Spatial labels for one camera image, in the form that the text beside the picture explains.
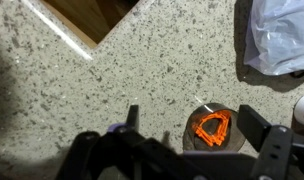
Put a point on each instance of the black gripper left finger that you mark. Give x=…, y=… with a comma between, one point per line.
x=133, y=117

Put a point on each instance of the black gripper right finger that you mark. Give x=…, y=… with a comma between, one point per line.
x=253, y=126

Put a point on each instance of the white plastic bag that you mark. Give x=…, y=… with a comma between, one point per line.
x=275, y=37

